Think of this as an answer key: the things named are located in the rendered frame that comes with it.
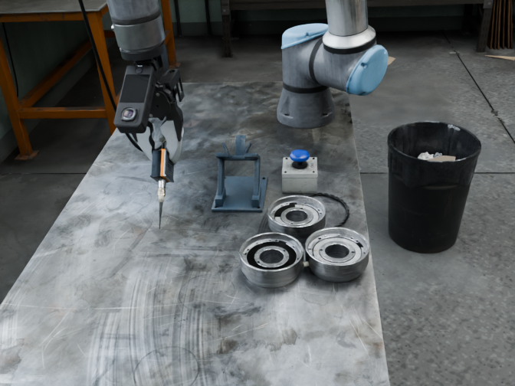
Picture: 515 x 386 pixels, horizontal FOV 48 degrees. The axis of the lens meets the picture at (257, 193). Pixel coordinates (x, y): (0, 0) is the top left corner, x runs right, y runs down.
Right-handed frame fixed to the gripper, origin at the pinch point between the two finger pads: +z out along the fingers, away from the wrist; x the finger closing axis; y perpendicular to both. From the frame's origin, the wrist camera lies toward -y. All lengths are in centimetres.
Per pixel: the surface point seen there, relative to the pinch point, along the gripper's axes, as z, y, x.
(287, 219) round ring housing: 14.7, 2.7, -20.4
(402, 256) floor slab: 102, 96, -47
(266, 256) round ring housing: 13.8, -8.9, -18.2
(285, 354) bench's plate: 14.8, -28.8, -23.8
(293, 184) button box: 14.7, 14.2, -20.1
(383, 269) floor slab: 101, 87, -40
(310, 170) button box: 12.4, 16.0, -23.6
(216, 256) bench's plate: 15.0, -7.8, -9.1
